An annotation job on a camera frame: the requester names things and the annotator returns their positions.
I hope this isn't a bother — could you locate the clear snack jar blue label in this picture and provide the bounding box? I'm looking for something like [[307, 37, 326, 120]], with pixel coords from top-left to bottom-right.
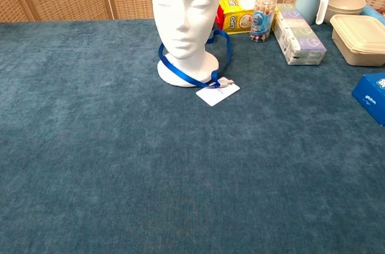
[[249, 0, 277, 43]]

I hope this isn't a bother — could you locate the teal table cloth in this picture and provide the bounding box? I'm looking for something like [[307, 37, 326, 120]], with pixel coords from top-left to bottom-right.
[[0, 18, 385, 254]]

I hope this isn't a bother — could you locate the white foam mannequin head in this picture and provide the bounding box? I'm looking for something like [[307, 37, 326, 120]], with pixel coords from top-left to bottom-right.
[[150, 0, 223, 88]]

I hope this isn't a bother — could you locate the blue cylindrical tube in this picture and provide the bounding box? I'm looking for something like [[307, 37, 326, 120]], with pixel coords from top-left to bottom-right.
[[360, 4, 385, 26]]

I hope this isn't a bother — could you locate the pastel multicolour tissue pack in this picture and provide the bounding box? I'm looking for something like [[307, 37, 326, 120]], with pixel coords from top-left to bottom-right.
[[273, 3, 327, 66]]

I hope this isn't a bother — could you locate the light blue mug white handle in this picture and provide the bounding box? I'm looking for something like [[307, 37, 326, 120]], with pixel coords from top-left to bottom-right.
[[294, 0, 330, 25]]

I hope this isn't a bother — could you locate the blue lanyard strap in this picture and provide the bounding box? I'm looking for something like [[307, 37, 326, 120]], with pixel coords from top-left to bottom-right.
[[158, 29, 234, 89]]

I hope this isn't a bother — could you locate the blue pink Oreo box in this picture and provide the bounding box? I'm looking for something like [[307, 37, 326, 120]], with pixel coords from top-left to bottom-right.
[[351, 72, 385, 127]]

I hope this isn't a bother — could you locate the beige bowl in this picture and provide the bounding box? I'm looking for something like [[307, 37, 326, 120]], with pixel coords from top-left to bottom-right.
[[324, 0, 367, 23]]

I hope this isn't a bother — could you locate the white and blue ID badge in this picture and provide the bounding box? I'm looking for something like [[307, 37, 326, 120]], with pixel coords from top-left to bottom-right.
[[195, 76, 241, 107]]

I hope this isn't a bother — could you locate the beige lidded lunch box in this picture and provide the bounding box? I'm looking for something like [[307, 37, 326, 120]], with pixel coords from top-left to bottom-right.
[[329, 14, 385, 67]]

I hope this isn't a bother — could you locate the yellow snack box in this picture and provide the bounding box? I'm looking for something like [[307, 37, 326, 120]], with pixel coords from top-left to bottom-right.
[[215, 0, 279, 36]]

